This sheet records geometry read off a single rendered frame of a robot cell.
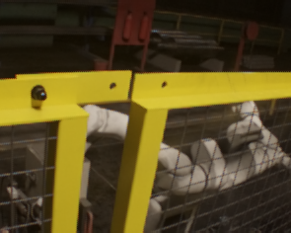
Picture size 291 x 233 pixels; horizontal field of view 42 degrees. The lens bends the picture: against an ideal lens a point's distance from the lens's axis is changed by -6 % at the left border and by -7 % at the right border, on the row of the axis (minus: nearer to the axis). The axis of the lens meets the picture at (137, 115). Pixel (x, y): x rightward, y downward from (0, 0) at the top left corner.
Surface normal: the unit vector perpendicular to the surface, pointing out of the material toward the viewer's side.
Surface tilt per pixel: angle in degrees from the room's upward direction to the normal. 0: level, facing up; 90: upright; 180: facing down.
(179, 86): 90
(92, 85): 90
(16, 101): 90
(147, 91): 90
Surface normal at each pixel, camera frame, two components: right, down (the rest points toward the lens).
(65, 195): 0.58, 0.36
